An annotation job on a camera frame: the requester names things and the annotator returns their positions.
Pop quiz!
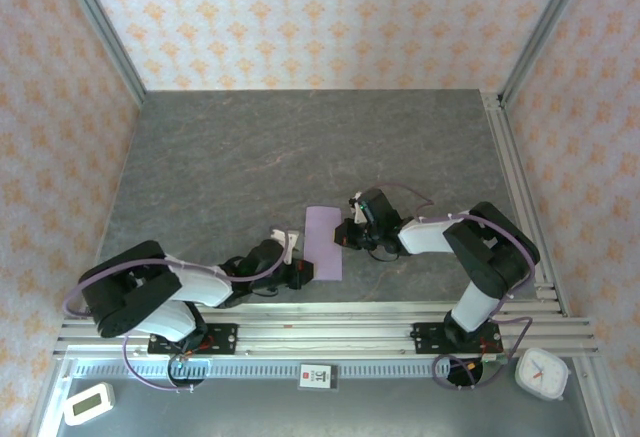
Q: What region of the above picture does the purple paper sheet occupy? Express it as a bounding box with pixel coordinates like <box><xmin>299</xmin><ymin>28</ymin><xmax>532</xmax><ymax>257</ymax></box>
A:
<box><xmin>303</xmin><ymin>205</ymin><xmax>345</xmax><ymax>282</ymax></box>

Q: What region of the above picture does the white digital timer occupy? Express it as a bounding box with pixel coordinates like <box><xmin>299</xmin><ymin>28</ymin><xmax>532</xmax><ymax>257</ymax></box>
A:
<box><xmin>62</xmin><ymin>381</ymin><xmax>116</xmax><ymax>427</ymax></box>

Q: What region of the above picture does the grey slotted cable duct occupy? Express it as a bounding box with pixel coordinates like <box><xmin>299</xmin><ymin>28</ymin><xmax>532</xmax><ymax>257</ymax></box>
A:
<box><xmin>69</xmin><ymin>359</ymin><xmax>454</xmax><ymax>381</ymax></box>

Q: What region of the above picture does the white analog clock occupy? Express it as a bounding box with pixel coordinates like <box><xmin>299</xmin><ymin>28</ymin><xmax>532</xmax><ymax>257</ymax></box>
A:
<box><xmin>514</xmin><ymin>346</ymin><xmax>572</xmax><ymax>402</ymax></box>

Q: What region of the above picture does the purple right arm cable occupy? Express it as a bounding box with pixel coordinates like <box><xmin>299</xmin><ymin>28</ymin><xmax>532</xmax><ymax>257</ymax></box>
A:
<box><xmin>367</xmin><ymin>182</ymin><xmax>537</xmax><ymax>392</ymax></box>

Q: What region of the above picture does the aluminium mounting rail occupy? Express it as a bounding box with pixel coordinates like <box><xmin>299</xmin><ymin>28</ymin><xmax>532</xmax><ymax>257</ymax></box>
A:
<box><xmin>53</xmin><ymin>301</ymin><xmax>600</xmax><ymax>358</ymax></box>

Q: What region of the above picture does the aluminium side rail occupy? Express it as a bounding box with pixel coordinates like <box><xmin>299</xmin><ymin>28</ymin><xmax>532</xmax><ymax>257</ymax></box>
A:
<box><xmin>480</xmin><ymin>91</ymin><xmax>571</xmax><ymax>318</ymax></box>

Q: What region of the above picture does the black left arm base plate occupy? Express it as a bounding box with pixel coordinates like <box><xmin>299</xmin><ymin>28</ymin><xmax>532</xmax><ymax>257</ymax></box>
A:
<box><xmin>148</xmin><ymin>323</ymin><xmax>240</xmax><ymax>357</ymax></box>

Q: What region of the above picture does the aluminium frame post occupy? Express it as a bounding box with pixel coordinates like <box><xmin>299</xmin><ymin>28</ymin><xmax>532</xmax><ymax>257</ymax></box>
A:
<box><xmin>499</xmin><ymin>0</ymin><xmax>596</xmax><ymax>108</ymax></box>
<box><xmin>52</xmin><ymin>0</ymin><xmax>147</xmax><ymax>107</ymax></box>

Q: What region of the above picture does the white label card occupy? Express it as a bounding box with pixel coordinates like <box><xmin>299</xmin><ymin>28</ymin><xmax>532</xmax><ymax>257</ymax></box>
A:
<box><xmin>298</xmin><ymin>363</ymin><xmax>340</xmax><ymax>391</ymax></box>

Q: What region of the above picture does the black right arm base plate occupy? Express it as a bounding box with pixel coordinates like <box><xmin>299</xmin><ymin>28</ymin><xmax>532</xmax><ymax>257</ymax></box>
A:
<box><xmin>412</xmin><ymin>321</ymin><xmax>503</xmax><ymax>356</ymax></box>

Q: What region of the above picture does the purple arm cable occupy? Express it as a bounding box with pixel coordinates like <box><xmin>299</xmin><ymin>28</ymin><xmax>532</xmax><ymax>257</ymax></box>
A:
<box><xmin>62</xmin><ymin>229</ymin><xmax>292</xmax><ymax>394</ymax></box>
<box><xmin>367</xmin><ymin>182</ymin><xmax>537</xmax><ymax>392</ymax></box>

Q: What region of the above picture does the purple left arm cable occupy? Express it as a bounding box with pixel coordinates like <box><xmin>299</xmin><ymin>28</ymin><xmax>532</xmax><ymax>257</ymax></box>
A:
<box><xmin>62</xmin><ymin>229</ymin><xmax>292</xmax><ymax>394</ymax></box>

